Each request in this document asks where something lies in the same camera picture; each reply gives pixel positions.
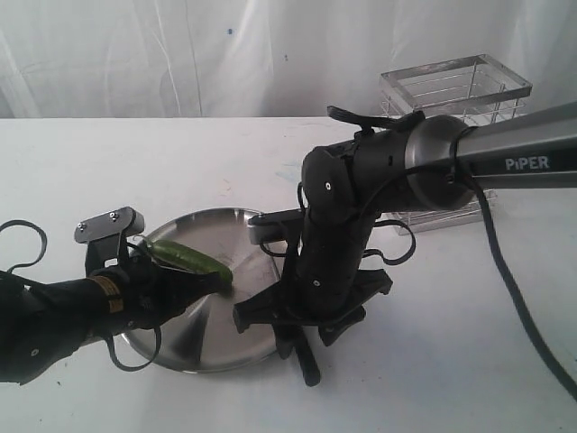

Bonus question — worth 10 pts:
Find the black-handled serrated knife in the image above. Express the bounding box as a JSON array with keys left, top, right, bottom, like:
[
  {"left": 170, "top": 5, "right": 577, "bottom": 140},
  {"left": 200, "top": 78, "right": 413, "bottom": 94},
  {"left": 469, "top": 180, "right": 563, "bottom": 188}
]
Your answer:
[{"left": 294, "top": 334, "right": 321, "bottom": 387}]

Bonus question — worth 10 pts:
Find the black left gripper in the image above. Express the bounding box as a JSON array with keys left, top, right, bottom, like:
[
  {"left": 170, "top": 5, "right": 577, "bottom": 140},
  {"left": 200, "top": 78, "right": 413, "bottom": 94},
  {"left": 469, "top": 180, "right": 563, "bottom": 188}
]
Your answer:
[{"left": 112, "top": 260, "right": 230, "bottom": 329}]

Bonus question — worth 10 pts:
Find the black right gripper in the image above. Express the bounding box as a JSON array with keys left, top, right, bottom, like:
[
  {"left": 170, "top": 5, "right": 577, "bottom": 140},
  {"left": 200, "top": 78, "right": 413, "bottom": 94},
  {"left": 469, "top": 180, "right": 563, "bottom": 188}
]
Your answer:
[{"left": 233, "top": 269, "right": 392, "bottom": 346}]

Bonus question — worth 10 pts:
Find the green chili pepper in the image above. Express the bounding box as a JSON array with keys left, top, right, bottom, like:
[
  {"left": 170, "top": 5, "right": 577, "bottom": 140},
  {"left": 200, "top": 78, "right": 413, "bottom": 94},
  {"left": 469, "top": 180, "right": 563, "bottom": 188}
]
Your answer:
[{"left": 135, "top": 235, "right": 234, "bottom": 290}]

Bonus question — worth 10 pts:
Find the steel wire utensil holder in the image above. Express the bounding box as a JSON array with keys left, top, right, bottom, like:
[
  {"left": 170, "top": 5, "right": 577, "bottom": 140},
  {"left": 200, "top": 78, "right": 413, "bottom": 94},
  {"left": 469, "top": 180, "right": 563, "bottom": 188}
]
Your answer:
[{"left": 378, "top": 53, "right": 533, "bottom": 235}]

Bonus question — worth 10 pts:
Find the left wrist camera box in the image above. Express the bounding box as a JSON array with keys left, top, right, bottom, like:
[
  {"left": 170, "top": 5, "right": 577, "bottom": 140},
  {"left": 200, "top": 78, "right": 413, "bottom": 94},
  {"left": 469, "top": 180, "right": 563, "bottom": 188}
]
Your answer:
[{"left": 74, "top": 207, "right": 145, "bottom": 244}]

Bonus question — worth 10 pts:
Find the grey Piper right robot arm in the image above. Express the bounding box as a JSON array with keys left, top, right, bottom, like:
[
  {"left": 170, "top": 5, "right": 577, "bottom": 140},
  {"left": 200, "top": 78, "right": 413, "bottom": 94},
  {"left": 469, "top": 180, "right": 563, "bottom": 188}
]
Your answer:
[{"left": 233, "top": 103, "right": 576, "bottom": 345}]

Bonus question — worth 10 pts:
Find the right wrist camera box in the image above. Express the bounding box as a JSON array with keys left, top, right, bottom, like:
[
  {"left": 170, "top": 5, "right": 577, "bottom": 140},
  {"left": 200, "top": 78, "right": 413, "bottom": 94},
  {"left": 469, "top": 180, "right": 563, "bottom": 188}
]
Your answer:
[{"left": 248, "top": 209, "right": 303, "bottom": 245}]

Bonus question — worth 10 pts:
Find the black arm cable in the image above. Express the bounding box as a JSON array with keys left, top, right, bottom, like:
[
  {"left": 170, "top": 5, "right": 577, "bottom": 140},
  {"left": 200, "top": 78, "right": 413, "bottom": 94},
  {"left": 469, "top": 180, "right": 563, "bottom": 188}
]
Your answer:
[
  {"left": 326, "top": 106, "right": 577, "bottom": 393},
  {"left": 0, "top": 219, "right": 162, "bottom": 373}
]

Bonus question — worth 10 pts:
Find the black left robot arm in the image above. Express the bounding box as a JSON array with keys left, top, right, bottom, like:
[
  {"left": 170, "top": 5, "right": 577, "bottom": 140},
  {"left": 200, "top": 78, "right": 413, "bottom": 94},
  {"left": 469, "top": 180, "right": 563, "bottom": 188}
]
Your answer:
[{"left": 1, "top": 258, "right": 230, "bottom": 385}]

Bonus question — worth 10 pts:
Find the round stainless steel plate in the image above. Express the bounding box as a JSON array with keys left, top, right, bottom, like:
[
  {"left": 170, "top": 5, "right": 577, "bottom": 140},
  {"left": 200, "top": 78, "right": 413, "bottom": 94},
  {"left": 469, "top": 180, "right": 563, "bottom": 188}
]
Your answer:
[{"left": 123, "top": 207, "right": 283, "bottom": 373}]

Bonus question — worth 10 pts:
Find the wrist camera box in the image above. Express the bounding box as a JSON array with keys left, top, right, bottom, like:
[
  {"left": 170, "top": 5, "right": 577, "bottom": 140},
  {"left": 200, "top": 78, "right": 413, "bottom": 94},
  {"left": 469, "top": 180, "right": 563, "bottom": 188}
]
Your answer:
[
  {"left": 74, "top": 207, "right": 145, "bottom": 244},
  {"left": 248, "top": 209, "right": 303, "bottom": 245}
]

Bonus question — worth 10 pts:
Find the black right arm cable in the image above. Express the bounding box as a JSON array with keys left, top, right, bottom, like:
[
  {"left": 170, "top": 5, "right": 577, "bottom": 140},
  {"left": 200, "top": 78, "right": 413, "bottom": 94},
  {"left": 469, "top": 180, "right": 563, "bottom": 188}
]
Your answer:
[{"left": 326, "top": 106, "right": 577, "bottom": 393}]

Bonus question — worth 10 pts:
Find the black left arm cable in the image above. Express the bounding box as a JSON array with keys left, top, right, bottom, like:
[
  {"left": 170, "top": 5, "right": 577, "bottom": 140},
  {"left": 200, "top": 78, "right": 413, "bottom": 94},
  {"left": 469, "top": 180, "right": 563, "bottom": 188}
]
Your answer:
[{"left": 0, "top": 219, "right": 162, "bottom": 373}]

